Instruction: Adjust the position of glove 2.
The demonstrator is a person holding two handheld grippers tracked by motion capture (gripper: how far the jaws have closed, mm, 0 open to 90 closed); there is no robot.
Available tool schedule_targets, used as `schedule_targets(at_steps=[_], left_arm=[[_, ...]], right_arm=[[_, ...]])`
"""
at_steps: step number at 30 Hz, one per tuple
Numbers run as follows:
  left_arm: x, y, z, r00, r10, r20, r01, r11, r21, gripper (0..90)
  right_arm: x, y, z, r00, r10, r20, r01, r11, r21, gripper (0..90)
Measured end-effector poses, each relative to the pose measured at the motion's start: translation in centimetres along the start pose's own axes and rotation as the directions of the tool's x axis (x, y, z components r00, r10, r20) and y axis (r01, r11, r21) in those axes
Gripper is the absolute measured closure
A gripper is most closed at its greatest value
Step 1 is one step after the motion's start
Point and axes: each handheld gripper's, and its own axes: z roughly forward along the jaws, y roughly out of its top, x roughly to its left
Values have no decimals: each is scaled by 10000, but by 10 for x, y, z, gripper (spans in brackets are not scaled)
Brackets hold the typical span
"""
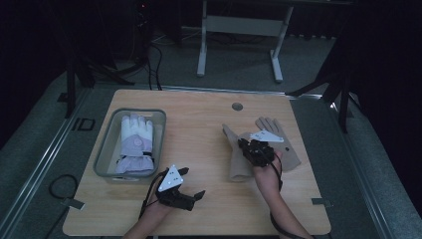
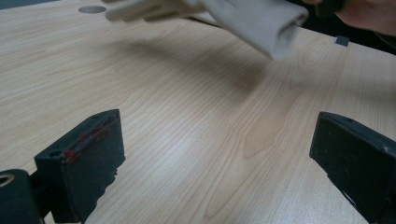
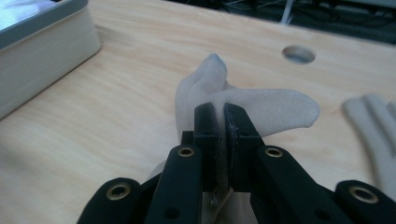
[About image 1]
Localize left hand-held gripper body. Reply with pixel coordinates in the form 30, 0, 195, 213
154, 164, 197, 212

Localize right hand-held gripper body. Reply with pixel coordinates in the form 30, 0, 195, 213
244, 129, 286, 168

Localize beige knit glove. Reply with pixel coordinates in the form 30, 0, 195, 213
254, 117, 303, 172
221, 123, 255, 182

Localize lavender ski glove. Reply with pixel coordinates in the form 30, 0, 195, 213
118, 114, 156, 174
114, 158, 132, 174

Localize clear grey plastic basket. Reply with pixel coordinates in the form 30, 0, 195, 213
93, 108, 167, 184

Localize person's left hand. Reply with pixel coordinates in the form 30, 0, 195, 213
142, 196, 174, 221

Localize person's right hand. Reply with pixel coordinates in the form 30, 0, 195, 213
253, 149, 284, 194

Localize grey tape piece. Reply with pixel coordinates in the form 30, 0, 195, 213
311, 197, 333, 209
61, 197, 86, 211

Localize black metal stand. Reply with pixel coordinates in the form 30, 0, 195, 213
43, 0, 137, 120
287, 49, 355, 134

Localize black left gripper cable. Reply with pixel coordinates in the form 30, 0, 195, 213
138, 168, 167, 220

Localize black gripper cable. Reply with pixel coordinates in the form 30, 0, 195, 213
269, 152, 308, 239
138, 168, 167, 220

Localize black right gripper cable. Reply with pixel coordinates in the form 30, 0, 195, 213
269, 152, 308, 239

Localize black floor cables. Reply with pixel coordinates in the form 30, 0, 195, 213
132, 3, 164, 92

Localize white metal frame desk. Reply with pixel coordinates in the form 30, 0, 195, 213
196, 0, 352, 84

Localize black looped floor cable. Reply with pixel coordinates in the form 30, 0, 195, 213
48, 173, 80, 201

